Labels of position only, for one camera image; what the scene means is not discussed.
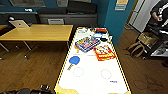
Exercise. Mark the white open laptop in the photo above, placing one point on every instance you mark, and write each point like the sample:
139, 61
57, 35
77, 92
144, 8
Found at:
19, 24

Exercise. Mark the open cardboard box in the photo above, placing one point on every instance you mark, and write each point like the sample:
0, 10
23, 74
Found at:
147, 38

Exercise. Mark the yellow game table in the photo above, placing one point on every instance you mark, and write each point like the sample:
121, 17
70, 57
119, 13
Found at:
90, 71

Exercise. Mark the small orange game piece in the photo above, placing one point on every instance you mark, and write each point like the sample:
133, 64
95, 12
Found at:
77, 50

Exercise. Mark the long wooden table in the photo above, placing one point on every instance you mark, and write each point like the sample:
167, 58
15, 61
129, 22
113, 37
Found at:
40, 32

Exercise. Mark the colourful board game box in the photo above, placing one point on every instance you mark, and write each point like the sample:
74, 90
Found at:
87, 43

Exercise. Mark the pile of white items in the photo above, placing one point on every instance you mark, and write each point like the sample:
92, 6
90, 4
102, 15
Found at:
83, 31

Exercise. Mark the blue plastic bowl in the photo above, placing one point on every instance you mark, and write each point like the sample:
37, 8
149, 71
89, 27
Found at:
98, 35

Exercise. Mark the small black object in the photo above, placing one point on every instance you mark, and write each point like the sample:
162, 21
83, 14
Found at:
104, 39

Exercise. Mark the orange red bowl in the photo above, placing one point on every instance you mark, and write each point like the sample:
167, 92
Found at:
101, 30

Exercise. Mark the dark grey bench sofa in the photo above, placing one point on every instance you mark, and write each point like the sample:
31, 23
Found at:
83, 16

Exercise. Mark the large framed interior window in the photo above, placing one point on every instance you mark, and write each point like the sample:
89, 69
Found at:
62, 2

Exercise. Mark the brown black backpack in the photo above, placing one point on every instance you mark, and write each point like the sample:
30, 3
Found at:
136, 50

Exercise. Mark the black wheeled cart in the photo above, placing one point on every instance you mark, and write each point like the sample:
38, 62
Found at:
160, 45

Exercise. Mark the yellow wall sign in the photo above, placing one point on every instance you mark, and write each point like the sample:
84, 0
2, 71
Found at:
121, 4

